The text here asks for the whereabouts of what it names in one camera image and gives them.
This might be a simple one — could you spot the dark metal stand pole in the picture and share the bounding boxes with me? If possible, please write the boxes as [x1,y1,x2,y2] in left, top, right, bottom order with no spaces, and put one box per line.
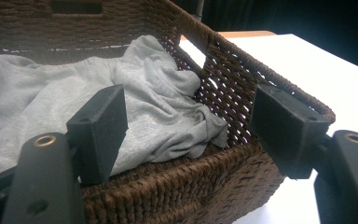
[193,0,207,21]

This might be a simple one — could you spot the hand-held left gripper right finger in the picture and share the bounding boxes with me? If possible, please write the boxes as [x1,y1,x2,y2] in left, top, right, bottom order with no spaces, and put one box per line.
[250,83,330,180]

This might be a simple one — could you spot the grey cloth garment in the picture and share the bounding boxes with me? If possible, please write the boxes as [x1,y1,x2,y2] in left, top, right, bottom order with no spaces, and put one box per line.
[0,35,229,181]

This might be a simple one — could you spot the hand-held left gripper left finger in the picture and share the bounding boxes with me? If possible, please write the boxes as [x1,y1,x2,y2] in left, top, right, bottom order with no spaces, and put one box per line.
[65,84,129,188]

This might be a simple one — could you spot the brown woven basket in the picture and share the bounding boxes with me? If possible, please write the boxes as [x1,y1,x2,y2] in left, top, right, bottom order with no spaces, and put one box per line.
[0,0,337,224]

